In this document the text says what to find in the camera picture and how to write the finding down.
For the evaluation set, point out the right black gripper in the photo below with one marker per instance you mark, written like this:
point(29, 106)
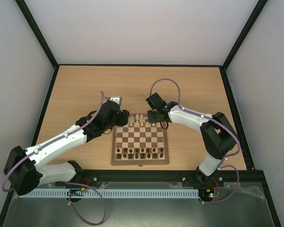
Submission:
point(154, 116)

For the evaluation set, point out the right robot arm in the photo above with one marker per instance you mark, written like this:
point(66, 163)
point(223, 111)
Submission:
point(218, 135)

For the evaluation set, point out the wooden chess board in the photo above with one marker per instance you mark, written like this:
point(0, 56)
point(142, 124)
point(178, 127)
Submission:
point(133, 137)

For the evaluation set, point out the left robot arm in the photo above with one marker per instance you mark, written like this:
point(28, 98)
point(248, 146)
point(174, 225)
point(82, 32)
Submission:
point(29, 168)

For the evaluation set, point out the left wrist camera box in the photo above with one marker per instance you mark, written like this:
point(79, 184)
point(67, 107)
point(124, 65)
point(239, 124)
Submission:
point(116, 99)

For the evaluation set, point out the white slotted cable duct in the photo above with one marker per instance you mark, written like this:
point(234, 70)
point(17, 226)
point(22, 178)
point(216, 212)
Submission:
point(116, 193)

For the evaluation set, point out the black aluminium rail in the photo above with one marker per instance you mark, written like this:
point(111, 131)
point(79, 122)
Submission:
point(169, 175)

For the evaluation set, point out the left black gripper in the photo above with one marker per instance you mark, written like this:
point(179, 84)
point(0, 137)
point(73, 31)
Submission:
point(123, 119)

